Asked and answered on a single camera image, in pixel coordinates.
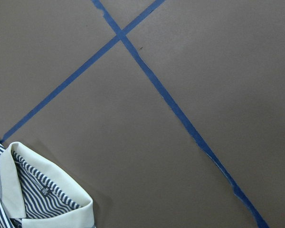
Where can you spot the striped polo shirt cream collar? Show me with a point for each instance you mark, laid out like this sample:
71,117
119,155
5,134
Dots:
36,193

